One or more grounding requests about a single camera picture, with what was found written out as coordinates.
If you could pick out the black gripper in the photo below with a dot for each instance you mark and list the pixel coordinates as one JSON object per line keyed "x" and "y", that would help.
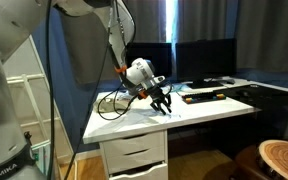
{"x": 155, "y": 94}

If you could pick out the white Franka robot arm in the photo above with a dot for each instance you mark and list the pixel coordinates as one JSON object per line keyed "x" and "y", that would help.
{"x": 140, "y": 71}

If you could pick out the clear green-top plastic bag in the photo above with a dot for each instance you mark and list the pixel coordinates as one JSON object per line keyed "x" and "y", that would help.
{"x": 176, "y": 88}

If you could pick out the black computer monitor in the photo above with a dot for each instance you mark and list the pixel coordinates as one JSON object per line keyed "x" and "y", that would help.
{"x": 157, "y": 58}
{"x": 205, "y": 58}

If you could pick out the white drawer unit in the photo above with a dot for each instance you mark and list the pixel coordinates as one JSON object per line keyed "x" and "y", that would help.
{"x": 134, "y": 156}

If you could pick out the grey curtain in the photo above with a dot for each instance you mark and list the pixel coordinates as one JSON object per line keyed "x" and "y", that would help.
{"x": 267, "y": 33}
{"x": 84, "y": 53}

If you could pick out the black desk mat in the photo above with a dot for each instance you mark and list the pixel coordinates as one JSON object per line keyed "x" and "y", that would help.
{"x": 267, "y": 95}

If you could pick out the white ladder shelf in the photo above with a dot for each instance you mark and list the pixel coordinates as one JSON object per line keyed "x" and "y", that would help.
{"x": 34, "y": 100}

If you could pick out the round wood-print stool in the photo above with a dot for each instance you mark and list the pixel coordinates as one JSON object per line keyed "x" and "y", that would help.
{"x": 282, "y": 160}

